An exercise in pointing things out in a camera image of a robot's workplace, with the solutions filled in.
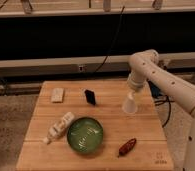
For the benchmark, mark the green glass bowl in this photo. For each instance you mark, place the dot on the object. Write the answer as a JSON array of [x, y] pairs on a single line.
[[85, 135]]

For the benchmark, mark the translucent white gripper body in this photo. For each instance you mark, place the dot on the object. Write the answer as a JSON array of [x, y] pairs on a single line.
[[135, 88]]

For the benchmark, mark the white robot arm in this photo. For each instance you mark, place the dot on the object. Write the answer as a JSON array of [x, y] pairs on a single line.
[[144, 66]]

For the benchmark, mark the black eraser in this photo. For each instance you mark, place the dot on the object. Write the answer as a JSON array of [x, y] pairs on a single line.
[[90, 97]]

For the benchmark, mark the red chili pepper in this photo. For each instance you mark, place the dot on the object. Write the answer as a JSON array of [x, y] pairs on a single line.
[[127, 147]]

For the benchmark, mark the white rectangular sponge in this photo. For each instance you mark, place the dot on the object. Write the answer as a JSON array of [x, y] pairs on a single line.
[[57, 95]]

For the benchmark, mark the white plastic bottle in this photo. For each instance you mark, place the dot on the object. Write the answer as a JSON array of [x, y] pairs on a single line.
[[57, 129]]

